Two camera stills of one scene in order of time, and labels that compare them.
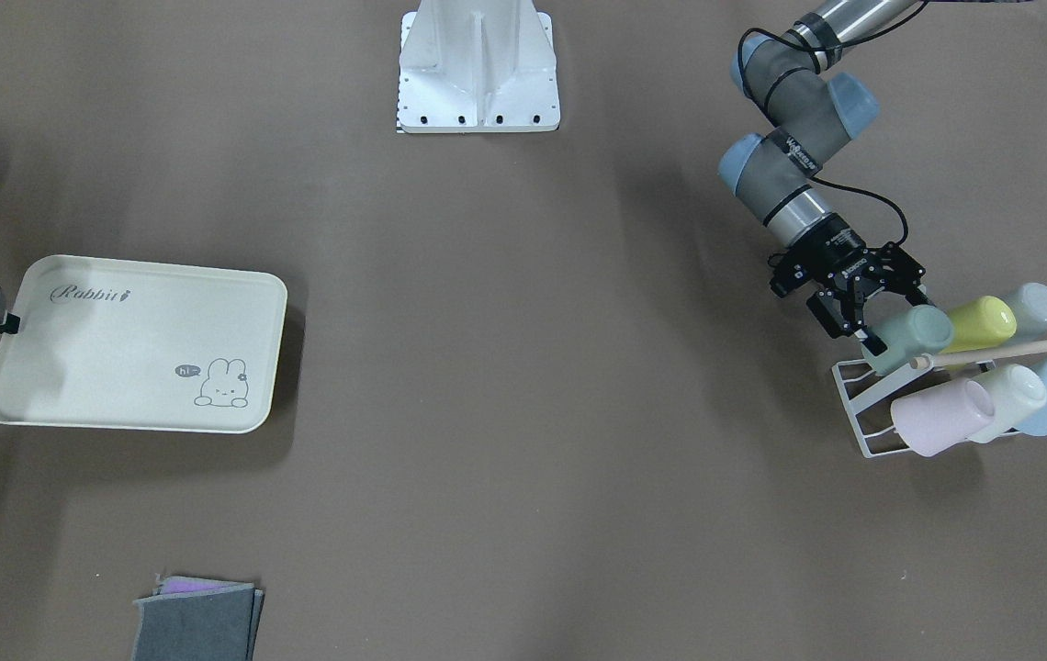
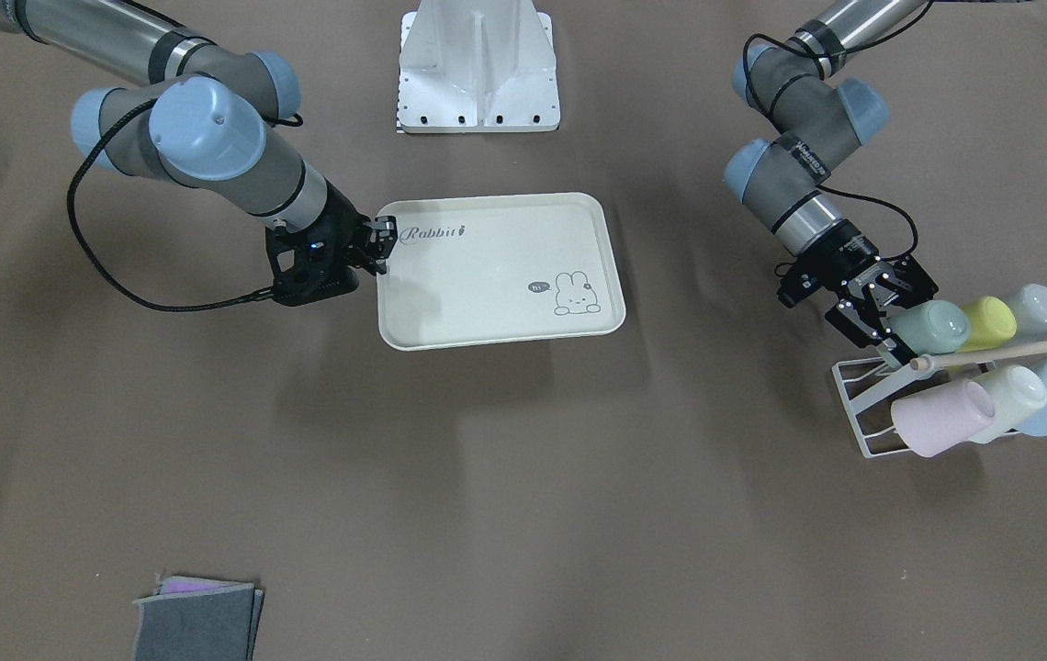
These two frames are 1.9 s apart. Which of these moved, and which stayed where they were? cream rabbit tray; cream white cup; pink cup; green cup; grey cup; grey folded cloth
Moved: green cup; cream rabbit tray
Stayed: grey cup; cream white cup; grey folded cloth; pink cup
